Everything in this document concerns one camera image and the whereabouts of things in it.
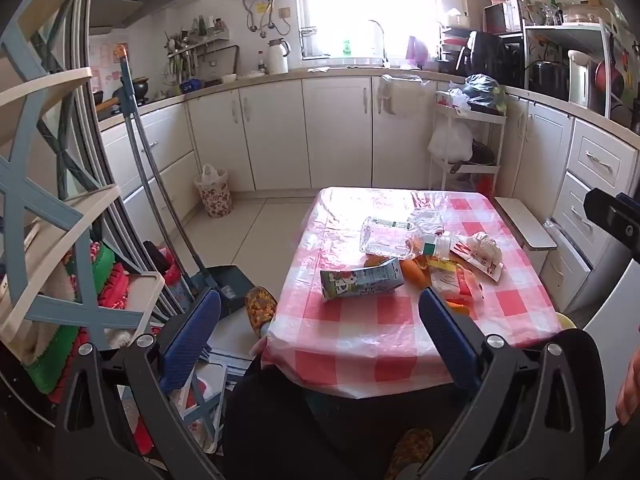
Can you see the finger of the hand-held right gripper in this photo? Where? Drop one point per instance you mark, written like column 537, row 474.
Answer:
column 612, row 215

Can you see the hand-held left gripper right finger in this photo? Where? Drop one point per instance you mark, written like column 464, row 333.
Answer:
column 450, row 342

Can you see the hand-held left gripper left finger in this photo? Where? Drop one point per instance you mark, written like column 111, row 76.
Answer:
column 187, row 345

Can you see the orange peel piece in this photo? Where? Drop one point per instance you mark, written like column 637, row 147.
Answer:
column 457, row 306
column 414, row 271

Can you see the yellow red snack packet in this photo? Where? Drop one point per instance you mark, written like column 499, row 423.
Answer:
column 452, row 280

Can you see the red white paper bag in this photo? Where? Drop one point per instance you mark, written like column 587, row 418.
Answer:
column 470, row 259

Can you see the clear bottle green label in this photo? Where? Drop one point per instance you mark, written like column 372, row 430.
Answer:
column 430, row 247

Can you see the white tissue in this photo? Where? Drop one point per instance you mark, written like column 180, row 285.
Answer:
column 484, row 245

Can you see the green white milk carton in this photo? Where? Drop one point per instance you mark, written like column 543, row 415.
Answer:
column 360, row 282

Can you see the small orange bread roll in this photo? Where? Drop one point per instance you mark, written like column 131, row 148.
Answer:
column 377, row 261

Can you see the yellow green plastic bin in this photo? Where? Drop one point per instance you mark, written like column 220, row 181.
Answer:
column 565, row 321

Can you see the clear square plastic bottle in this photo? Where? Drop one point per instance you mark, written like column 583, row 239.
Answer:
column 385, row 240

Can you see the clear plastic wrapper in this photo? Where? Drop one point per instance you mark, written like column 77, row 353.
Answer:
column 427, row 219

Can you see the person's right hand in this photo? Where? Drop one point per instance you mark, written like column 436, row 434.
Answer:
column 631, row 395

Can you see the red floor bag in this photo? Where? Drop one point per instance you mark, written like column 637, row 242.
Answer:
column 167, row 265

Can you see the floral slipper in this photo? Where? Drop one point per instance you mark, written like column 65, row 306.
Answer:
column 261, row 307
column 412, row 452

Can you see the white step stool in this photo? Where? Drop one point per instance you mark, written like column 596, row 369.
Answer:
column 522, row 222

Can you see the white refrigerator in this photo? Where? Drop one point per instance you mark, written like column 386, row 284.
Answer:
column 617, row 310

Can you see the red pan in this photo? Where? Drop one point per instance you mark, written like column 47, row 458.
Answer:
column 610, row 80

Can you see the white electric water boiler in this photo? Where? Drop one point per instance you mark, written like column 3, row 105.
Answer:
column 582, row 77

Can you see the person's dark trouser legs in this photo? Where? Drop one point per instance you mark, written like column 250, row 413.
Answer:
column 300, row 435

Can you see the black trolley pan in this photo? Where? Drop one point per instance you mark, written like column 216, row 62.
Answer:
column 480, row 155

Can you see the black rice cooker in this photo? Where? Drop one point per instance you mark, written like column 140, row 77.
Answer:
column 547, row 80

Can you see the floral waste basket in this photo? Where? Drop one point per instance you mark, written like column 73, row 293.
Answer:
column 216, row 195

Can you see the white trolley rack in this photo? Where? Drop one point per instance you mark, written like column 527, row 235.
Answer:
column 492, row 120

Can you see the white plastic bag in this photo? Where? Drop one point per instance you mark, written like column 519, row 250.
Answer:
column 450, row 140

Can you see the blue white shelf rack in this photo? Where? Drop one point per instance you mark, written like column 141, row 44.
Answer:
column 45, row 220

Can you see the white counter shelf rack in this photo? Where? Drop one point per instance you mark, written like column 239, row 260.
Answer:
column 565, row 30

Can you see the clear lidded container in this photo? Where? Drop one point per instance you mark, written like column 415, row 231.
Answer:
column 582, row 12

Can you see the black air fryer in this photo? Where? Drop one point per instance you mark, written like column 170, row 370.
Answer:
column 482, row 55

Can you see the red box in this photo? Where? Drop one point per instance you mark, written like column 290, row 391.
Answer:
column 500, row 17

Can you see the stacked storage drawers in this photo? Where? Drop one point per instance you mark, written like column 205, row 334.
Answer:
column 452, row 42

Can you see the white hanging door bin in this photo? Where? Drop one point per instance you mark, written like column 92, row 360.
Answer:
column 405, row 97

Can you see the white kitchen base cabinets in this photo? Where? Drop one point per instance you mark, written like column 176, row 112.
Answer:
column 330, row 130

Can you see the black frying pan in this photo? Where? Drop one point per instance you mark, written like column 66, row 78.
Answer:
column 107, row 105

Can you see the purple bag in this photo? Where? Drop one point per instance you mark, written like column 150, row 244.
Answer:
column 417, row 52

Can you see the white bowl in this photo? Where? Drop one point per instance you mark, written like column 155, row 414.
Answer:
column 228, row 78

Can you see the grey cutting board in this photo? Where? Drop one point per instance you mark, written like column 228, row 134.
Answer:
column 225, row 62

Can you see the chrome kitchen faucet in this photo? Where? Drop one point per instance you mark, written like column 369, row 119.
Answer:
column 381, row 40

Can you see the white thermos jug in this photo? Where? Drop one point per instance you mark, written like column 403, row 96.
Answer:
column 277, row 57

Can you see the kitchen window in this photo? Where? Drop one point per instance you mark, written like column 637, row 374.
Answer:
column 370, row 5

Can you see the range hood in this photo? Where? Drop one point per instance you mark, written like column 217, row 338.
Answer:
column 125, row 2

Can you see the grey sliding door frame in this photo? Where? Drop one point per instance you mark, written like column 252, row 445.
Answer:
column 100, row 125

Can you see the pink wall stickers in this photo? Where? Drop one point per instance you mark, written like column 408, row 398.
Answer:
column 110, row 65

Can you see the wall utensil rack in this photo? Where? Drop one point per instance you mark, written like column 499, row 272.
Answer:
column 192, row 45

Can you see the wall power outlet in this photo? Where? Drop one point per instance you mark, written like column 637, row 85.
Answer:
column 284, row 12

